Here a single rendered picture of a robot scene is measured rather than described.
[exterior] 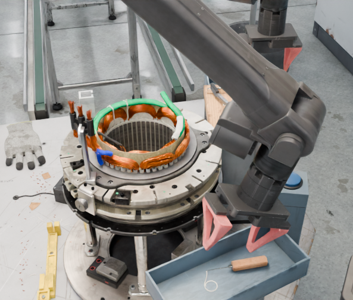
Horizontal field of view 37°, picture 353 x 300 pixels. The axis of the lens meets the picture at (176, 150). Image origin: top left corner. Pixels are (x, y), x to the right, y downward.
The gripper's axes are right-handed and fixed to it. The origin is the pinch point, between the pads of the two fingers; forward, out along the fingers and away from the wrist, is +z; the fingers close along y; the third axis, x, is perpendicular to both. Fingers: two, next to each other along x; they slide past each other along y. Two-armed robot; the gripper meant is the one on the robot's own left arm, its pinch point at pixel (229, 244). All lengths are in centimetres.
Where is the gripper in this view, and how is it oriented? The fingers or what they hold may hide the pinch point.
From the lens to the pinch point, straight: 83.5
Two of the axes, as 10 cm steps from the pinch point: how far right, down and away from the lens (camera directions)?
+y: -8.7, -1.3, -4.8
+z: -3.6, 8.3, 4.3
